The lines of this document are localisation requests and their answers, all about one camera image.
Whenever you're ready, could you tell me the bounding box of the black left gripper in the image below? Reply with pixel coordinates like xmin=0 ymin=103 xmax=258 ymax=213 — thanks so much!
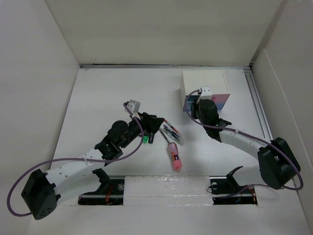
xmin=120 ymin=112 xmax=163 ymax=149

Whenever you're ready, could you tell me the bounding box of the pink cap highlighter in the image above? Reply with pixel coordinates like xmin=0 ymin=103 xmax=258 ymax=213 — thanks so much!
xmin=148 ymin=133 xmax=155 ymax=144

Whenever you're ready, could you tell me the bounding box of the light blue small drawer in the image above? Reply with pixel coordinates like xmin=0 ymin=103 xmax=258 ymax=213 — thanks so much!
xmin=182 ymin=95 xmax=199 ymax=112

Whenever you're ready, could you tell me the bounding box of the pink drawer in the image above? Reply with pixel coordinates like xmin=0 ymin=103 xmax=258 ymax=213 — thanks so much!
xmin=212 ymin=94 xmax=230 ymax=103

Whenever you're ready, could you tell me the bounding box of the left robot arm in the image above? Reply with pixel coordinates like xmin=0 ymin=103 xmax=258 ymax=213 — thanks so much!
xmin=21 ymin=113 xmax=164 ymax=220

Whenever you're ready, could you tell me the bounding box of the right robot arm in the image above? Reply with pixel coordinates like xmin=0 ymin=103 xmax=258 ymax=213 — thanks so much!
xmin=187 ymin=99 xmax=304 ymax=193

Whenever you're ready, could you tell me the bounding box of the red gel pen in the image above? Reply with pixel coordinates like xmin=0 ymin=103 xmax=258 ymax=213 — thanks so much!
xmin=164 ymin=119 xmax=180 ymax=136

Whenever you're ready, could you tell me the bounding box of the black gel pen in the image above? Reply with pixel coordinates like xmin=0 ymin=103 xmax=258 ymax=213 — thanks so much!
xmin=159 ymin=128 xmax=171 ymax=144

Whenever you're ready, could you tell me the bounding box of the green cap highlighter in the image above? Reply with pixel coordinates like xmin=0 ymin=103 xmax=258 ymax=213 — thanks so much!
xmin=143 ymin=134 xmax=149 ymax=144

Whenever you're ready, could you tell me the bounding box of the white mini drawer cabinet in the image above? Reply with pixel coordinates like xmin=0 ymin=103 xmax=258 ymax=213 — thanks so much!
xmin=179 ymin=70 xmax=230 ymax=109

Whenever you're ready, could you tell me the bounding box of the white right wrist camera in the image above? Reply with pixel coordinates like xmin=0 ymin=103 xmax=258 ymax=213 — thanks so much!
xmin=197 ymin=86 xmax=213 ymax=104

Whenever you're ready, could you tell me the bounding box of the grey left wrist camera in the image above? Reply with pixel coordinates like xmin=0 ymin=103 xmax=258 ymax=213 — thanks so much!
xmin=124 ymin=100 xmax=141 ymax=116

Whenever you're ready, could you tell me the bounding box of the aluminium rail back edge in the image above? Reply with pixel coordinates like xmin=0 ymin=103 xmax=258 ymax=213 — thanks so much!
xmin=80 ymin=64 xmax=250 ymax=69

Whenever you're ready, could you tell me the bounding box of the aluminium rail right side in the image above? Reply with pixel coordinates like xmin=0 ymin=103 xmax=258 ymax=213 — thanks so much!
xmin=244 ymin=69 xmax=272 ymax=140

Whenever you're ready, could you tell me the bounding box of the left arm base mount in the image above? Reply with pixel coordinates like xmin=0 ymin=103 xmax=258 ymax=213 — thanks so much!
xmin=78 ymin=168 xmax=125 ymax=206

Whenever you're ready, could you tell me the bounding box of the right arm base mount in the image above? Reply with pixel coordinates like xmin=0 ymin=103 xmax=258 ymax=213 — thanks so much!
xmin=206 ymin=166 xmax=258 ymax=205

